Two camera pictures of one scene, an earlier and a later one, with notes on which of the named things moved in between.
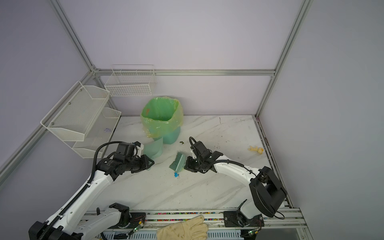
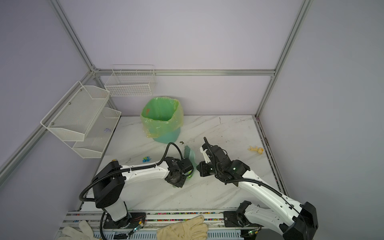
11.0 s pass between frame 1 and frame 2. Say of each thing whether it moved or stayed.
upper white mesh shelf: stayed
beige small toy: stayed
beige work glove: stayed
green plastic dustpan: moved
